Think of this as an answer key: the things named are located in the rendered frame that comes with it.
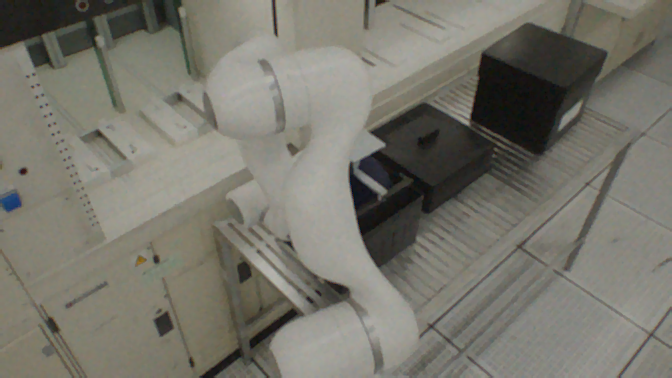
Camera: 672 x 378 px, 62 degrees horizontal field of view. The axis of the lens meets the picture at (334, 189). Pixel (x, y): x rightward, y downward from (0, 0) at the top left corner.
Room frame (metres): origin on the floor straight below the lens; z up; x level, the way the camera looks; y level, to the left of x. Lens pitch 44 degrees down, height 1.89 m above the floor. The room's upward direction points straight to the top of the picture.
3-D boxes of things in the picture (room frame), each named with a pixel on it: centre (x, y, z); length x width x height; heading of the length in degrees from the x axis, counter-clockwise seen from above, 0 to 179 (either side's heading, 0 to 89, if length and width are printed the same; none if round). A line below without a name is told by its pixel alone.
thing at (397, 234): (0.99, -0.03, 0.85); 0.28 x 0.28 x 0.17; 41
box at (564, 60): (1.53, -0.64, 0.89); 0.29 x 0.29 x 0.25; 47
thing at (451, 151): (1.28, -0.27, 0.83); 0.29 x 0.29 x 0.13; 42
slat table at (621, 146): (1.26, -0.34, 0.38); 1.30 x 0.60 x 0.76; 133
